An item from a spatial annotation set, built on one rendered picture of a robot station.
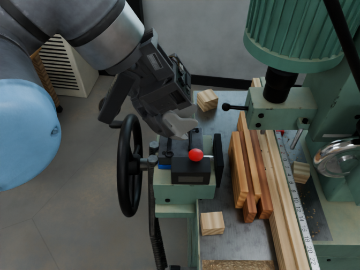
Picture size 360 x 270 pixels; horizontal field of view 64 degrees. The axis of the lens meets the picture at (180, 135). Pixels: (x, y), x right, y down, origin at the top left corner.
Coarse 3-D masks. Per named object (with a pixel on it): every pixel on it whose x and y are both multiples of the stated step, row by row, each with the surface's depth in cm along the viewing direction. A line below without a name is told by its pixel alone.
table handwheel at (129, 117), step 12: (132, 120) 76; (120, 132) 72; (132, 132) 91; (120, 144) 69; (120, 156) 68; (132, 156) 79; (120, 168) 68; (132, 168) 79; (144, 168) 81; (120, 180) 68; (132, 180) 81; (120, 192) 69; (132, 192) 81; (120, 204) 71; (132, 204) 80
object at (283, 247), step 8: (264, 136) 72; (264, 160) 67; (272, 168) 66; (272, 184) 63; (272, 192) 62; (272, 200) 61; (280, 200) 61; (280, 208) 60; (272, 216) 60; (280, 216) 58; (272, 224) 60; (280, 224) 57; (272, 232) 60; (280, 232) 56; (280, 240) 55; (288, 240) 55; (280, 248) 55; (288, 248) 54; (280, 256) 55; (288, 256) 53; (280, 264) 55; (288, 264) 53
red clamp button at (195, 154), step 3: (192, 150) 59; (195, 150) 59; (198, 150) 59; (189, 153) 58; (192, 153) 58; (195, 153) 58; (198, 153) 58; (201, 153) 58; (189, 156) 58; (192, 156) 58; (195, 156) 58; (198, 156) 58; (201, 156) 58; (192, 159) 58; (195, 159) 57; (198, 159) 58
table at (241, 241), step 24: (192, 96) 91; (240, 96) 87; (216, 120) 81; (216, 192) 66; (168, 216) 68; (192, 216) 68; (240, 216) 63; (216, 240) 59; (240, 240) 59; (264, 240) 59
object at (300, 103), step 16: (256, 96) 62; (288, 96) 62; (304, 96) 62; (256, 112) 61; (272, 112) 61; (288, 112) 61; (304, 112) 61; (256, 128) 65; (272, 128) 65; (288, 128) 65
